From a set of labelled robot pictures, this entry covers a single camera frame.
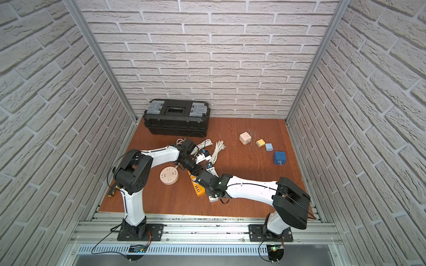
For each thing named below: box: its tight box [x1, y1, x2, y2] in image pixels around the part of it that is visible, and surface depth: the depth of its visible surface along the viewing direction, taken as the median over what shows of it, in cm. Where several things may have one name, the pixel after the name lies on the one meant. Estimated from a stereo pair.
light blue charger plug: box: [265, 142, 274, 152], surface depth 105 cm
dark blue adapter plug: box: [274, 151, 287, 166], surface depth 97 cm
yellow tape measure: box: [107, 184, 120, 198], surface depth 86 cm
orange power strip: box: [187, 170, 206, 197], surface depth 87 cm
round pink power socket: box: [159, 164, 180, 186], surface depth 91 cm
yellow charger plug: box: [255, 138, 266, 148], surface depth 107 cm
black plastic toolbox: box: [143, 98, 211, 138], surface depth 102 cm
